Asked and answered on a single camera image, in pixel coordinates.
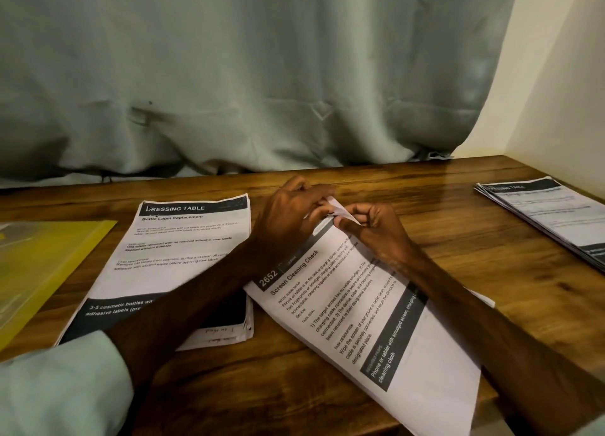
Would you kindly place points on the person's right hand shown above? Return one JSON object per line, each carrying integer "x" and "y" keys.
{"x": 378, "y": 232}

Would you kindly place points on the person's left hand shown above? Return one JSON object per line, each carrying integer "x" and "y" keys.
{"x": 288, "y": 213}

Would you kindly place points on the yellow patterned folder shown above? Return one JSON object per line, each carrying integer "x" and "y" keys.
{"x": 43, "y": 270}

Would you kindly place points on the person's left forearm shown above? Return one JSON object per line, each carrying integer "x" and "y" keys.
{"x": 113, "y": 355}

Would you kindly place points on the person's right forearm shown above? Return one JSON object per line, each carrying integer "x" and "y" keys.
{"x": 510, "y": 346}

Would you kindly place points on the pale green curtain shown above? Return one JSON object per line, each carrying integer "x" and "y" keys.
{"x": 255, "y": 62}

